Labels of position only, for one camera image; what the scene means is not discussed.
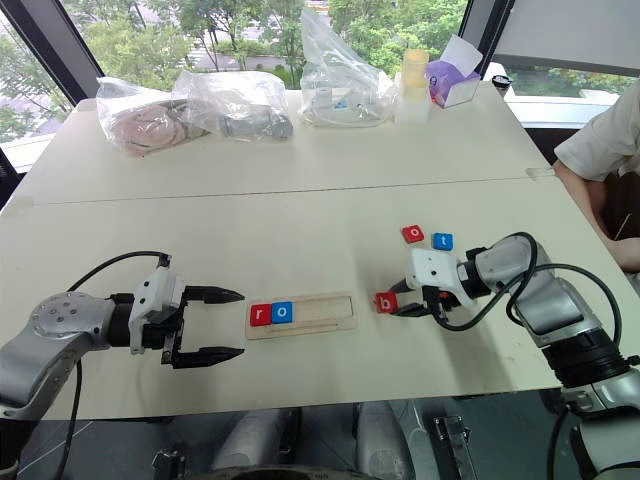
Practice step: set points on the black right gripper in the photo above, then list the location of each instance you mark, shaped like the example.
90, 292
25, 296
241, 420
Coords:
431, 295

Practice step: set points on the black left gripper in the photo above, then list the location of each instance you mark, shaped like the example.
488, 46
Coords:
165, 335

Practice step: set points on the red letter block b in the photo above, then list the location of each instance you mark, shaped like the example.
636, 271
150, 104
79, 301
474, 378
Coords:
386, 302

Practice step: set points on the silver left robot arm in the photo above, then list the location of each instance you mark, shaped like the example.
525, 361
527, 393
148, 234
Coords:
50, 320

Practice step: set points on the person bare forearm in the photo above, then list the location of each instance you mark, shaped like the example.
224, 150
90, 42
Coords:
580, 200

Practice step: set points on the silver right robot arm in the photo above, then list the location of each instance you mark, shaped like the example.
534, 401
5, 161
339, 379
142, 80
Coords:
550, 305

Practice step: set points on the red letter block r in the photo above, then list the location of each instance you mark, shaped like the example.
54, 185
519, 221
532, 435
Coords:
260, 315

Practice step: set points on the red letter block o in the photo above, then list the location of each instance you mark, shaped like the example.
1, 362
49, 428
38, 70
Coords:
413, 234

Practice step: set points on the blue letter block t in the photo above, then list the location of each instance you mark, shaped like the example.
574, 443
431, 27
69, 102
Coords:
443, 241

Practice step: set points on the blue letter block o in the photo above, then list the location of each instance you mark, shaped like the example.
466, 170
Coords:
282, 313

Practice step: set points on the wooden letter tray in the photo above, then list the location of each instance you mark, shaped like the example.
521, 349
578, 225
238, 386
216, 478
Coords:
325, 310

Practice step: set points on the silver rounded robot leg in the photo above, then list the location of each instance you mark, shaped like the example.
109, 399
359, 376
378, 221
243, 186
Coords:
382, 440
250, 440

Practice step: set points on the clear tape strip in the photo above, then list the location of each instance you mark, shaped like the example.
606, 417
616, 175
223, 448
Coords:
540, 172

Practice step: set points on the white translucent container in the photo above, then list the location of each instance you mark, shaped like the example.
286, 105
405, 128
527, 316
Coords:
412, 105

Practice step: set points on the plastic bag with pink items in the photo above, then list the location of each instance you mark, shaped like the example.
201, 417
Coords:
145, 125

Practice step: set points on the plastic bag with grey parts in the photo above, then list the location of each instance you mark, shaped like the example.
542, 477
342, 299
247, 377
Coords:
250, 115

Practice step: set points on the purple tissue box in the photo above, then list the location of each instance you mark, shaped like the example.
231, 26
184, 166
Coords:
452, 82

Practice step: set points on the yellow translucent cup stack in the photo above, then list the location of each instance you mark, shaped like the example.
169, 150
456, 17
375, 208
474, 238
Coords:
415, 67

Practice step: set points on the small black cap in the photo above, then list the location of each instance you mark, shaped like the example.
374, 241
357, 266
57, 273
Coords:
501, 82

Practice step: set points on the person in white shirt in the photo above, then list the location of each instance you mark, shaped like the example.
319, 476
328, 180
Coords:
605, 135

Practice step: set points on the grey roller blind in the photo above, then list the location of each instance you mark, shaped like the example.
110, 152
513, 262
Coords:
565, 35

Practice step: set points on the dark window pillar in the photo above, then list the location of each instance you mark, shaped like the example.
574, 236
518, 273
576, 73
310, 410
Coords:
60, 45

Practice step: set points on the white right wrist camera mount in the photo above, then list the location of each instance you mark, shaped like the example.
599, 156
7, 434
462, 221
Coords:
432, 267

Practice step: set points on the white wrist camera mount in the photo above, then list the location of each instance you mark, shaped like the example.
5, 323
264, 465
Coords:
150, 295
432, 267

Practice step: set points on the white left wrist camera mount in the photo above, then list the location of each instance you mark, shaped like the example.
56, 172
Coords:
150, 295

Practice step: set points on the black metal bracket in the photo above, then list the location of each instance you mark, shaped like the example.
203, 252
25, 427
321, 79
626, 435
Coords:
455, 445
167, 465

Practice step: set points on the dark window frame post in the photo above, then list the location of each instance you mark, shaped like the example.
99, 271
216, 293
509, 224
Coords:
485, 20

